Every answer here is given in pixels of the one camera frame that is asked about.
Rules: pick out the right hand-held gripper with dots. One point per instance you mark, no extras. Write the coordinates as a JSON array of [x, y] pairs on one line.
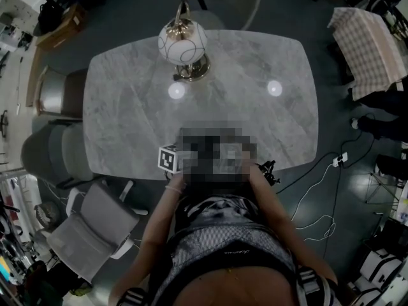
[[268, 172]]

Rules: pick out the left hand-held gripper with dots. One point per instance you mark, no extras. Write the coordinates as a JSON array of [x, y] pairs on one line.
[[167, 158]]

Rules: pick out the person's left forearm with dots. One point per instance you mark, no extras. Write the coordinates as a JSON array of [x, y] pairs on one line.
[[153, 234]]

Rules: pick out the person's right forearm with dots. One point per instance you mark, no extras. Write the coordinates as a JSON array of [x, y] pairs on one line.
[[280, 222]]

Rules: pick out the white power strip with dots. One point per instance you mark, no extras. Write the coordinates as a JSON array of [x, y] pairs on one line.
[[340, 159]]

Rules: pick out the person's torso in grey top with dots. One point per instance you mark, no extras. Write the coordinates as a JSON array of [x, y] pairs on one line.
[[229, 247]]

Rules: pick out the white grey office chair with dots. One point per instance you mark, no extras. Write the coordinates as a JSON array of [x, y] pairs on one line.
[[95, 228]]

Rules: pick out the grey padded armchair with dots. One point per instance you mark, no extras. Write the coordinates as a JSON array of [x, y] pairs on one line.
[[57, 151]]

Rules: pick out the metal tripod stand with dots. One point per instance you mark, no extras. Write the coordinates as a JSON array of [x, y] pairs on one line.
[[381, 186]]

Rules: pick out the white globe brass table lamp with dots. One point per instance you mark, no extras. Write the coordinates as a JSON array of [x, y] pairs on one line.
[[182, 41]]

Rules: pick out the brown and grey chair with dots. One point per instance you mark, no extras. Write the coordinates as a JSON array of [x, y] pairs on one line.
[[60, 91]]

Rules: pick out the table with checked cloth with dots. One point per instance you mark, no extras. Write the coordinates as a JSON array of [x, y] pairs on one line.
[[366, 49]]

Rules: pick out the wooden desk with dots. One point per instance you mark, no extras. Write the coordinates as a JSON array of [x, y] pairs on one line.
[[54, 40]]

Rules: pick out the black bag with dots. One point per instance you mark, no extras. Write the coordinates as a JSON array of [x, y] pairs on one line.
[[51, 16]]

